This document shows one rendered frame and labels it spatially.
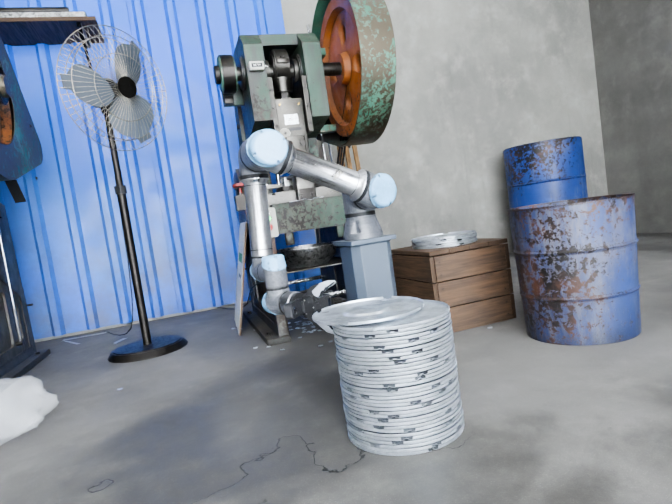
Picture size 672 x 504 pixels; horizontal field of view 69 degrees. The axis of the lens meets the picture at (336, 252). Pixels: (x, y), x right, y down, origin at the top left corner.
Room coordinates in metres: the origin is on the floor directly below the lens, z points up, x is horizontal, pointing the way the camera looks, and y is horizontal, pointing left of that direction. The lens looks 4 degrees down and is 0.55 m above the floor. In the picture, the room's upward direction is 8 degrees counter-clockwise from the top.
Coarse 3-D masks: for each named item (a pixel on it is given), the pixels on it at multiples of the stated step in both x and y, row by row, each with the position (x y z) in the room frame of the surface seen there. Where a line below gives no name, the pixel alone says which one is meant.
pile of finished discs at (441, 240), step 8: (448, 232) 2.35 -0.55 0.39; (456, 232) 2.33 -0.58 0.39; (464, 232) 2.27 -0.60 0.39; (472, 232) 2.12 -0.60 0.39; (416, 240) 2.16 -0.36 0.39; (424, 240) 2.12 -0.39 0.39; (432, 240) 2.10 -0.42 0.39; (440, 240) 2.12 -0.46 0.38; (448, 240) 2.08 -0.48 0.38; (456, 240) 2.08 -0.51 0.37; (464, 240) 2.09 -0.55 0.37; (472, 240) 2.19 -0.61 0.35; (416, 248) 2.20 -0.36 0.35; (424, 248) 2.13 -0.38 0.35; (432, 248) 2.10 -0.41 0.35
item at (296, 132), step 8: (280, 104) 2.51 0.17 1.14; (288, 104) 2.54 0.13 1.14; (296, 104) 2.55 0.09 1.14; (280, 112) 2.52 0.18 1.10; (288, 112) 2.53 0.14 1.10; (296, 112) 2.55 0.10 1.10; (280, 120) 2.52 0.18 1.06; (288, 120) 2.53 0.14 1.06; (296, 120) 2.54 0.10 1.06; (304, 120) 2.56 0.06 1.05; (280, 128) 2.52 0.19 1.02; (288, 128) 2.53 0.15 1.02; (296, 128) 2.54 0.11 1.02; (304, 128) 2.55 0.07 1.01; (288, 136) 2.52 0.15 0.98; (296, 136) 2.51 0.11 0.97; (304, 136) 2.53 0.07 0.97; (296, 144) 2.51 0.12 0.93; (304, 144) 2.52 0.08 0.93
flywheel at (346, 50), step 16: (336, 0) 2.63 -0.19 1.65; (336, 16) 2.74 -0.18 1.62; (352, 16) 2.45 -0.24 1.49; (336, 32) 2.79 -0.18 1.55; (352, 32) 2.57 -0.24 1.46; (336, 48) 2.82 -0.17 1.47; (352, 48) 2.60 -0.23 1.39; (352, 64) 2.63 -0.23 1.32; (336, 80) 2.93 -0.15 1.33; (352, 80) 2.66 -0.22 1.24; (336, 96) 2.93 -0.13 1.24; (352, 96) 2.69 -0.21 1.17; (336, 112) 2.94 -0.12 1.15; (352, 112) 2.72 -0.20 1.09; (336, 128) 2.89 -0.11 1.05; (352, 128) 2.65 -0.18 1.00
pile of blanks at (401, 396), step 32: (448, 320) 1.16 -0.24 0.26; (352, 352) 1.09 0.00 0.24; (384, 352) 1.06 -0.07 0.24; (416, 352) 1.08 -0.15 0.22; (448, 352) 1.13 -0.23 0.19; (352, 384) 1.11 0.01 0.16; (384, 384) 1.08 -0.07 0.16; (416, 384) 1.07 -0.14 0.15; (448, 384) 1.11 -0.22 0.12; (352, 416) 1.12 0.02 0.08; (384, 416) 1.06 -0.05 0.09; (416, 416) 1.07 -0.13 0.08; (448, 416) 1.10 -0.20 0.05; (384, 448) 1.08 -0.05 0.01; (416, 448) 1.05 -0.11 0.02
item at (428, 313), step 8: (424, 304) 1.26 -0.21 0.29; (432, 304) 1.25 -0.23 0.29; (440, 304) 1.23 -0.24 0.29; (416, 312) 1.18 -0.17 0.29; (424, 312) 1.17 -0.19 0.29; (432, 312) 1.16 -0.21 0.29; (440, 312) 1.14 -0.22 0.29; (392, 320) 1.13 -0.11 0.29; (400, 320) 1.12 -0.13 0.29; (408, 320) 1.11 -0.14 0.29; (416, 320) 1.10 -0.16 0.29; (424, 320) 1.06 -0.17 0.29; (432, 320) 1.08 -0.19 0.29; (344, 328) 1.11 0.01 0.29; (352, 328) 1.09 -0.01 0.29; (360, 328) 1.07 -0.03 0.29; (368, 328) 1.06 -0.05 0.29; (392, 328) 1.05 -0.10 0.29; (400, 328) 1.05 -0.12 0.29
